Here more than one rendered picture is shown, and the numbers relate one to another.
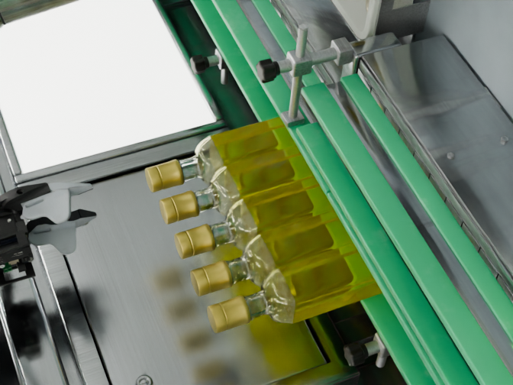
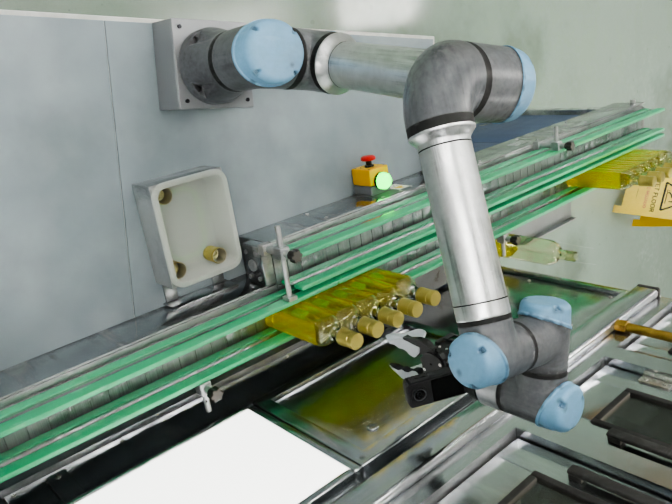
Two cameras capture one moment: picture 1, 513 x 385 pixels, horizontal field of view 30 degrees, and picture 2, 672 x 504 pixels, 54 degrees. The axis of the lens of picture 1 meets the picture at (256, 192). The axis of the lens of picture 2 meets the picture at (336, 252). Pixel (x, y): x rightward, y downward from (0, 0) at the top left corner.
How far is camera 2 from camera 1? 1.71 m
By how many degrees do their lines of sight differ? 83
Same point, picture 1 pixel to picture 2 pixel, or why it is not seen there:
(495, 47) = (265, 201)
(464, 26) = (244, 217)
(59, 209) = (416, 333)
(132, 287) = not seen: hidden behind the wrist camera
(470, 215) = (356, 211)
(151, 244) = (372, 396)
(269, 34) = (213, 326)
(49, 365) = not seen: hidden behind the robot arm
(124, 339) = not seen: hidden behind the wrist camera
